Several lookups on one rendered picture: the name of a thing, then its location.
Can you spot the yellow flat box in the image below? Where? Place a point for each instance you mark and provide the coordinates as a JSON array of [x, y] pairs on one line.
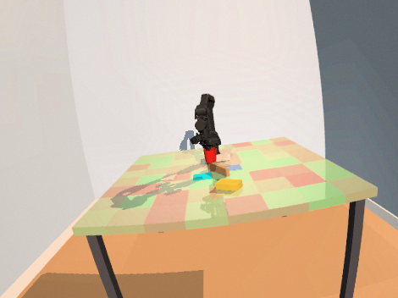
[[229, 184]]

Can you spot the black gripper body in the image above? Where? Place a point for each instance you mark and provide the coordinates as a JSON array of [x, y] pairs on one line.
[[207, 138]]

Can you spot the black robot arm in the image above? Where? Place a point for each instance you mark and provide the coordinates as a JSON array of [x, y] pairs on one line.
[[204, 116]]

